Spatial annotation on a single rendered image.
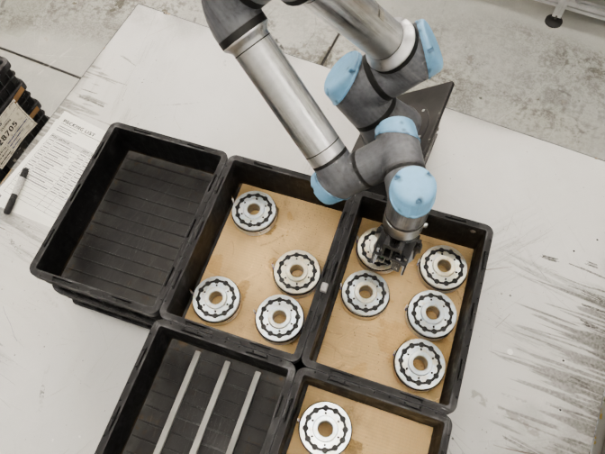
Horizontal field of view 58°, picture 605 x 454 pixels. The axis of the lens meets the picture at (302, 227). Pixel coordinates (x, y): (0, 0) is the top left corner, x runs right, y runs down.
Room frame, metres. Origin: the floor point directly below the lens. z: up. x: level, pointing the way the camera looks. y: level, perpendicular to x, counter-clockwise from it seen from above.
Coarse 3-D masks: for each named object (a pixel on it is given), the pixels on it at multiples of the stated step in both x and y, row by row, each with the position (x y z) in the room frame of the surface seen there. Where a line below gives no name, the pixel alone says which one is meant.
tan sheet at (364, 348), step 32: (352, 256) 0.45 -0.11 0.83; (416, 256) 0.44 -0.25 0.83; (416, 288) 0.36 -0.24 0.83; (352, 320) 0.30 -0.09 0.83; (384, 320) 0.30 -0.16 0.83; (320, 352) 0.24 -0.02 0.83; (352, 352) 0.24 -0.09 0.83; (384, 352) 0.23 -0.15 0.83; (448, 352) 0.22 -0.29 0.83; (384, 384) 0.17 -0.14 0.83
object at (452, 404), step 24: (360, 192) 0.56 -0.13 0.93; (432, 216) 0.49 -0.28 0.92; (456, 216) 0.48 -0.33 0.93; (336, 264) 0.40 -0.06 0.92; (480, 264) 0.37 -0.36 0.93; (480, 288) 0.32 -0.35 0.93; (312, 336) 0.25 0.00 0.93; (360, 384) 0.16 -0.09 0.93; (456, 384) 0.14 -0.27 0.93; (432, 408) 0.10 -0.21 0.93
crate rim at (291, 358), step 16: (240, 160) 0.66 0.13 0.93; (256, 160) 0.66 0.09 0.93; (224, 176) 0.62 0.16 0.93; (288, 176) 0.62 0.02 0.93; (304, 176) 0.61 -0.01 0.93; (208, 208) 0.55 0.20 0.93; (192, 240) 0.47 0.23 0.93; (336, 240) 0.45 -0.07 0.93; (176, 272) 0.40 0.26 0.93; (176, 288) 0.37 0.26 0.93; (320, 288) 0.35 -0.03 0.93; (176, 320) 0.30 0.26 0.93; (224, 336) 0.26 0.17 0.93; (304, 336) 0.25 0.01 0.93; (272, 352) 0.23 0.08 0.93
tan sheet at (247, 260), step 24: (240, 192) 0.64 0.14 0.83; (264, 192) 0.63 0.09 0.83; (288, 216) 0.56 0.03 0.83; (312, 216) 0.56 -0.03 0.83; (336, 216) 0.55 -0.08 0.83; (240, 240) 0.51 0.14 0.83; (264, 240) 0.51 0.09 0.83; (288, 240) 0.50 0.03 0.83; (312, 240) 0.50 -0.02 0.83; (216, 264) 0.45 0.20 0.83; (240, 264) 0.45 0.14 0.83; (264, 264) 0.45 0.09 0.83; (240, 288) 0.39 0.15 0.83; (264, 288) 0.39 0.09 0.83; (192, 312) 0.35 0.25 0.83; (240, 312) 0.34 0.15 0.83; (240, 336) 0.29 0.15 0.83
